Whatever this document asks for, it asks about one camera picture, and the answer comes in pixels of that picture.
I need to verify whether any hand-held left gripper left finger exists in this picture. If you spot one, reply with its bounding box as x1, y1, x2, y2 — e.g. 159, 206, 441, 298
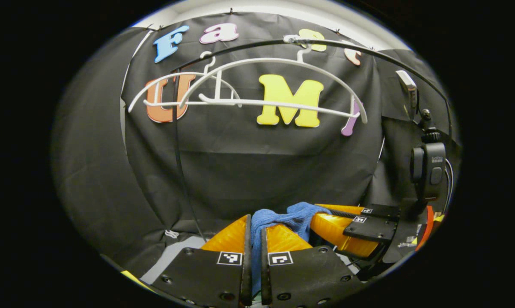
152, 214, 253, 308

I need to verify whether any black clothes rail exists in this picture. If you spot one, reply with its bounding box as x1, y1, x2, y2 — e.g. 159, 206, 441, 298
171, 38, 453, 243

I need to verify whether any black backdrop cloth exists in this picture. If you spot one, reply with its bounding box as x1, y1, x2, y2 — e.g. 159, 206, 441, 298
51, 11, 461, 278

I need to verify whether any white plastic hanger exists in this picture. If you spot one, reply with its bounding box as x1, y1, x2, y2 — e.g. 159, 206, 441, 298
128, 51, 242, 113

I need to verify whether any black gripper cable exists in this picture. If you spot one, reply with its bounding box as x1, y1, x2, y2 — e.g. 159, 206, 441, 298
445, 158, 455, 213

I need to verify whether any white hanger with taped hook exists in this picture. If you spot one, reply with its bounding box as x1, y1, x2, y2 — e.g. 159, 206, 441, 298
179, 34, 368, 125

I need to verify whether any blue ribbed garment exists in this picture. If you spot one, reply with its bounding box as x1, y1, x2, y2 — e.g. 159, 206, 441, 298
250, 201, 332, 296

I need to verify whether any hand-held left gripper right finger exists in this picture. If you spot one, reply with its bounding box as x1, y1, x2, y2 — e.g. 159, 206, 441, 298
260, 222, 366, 308

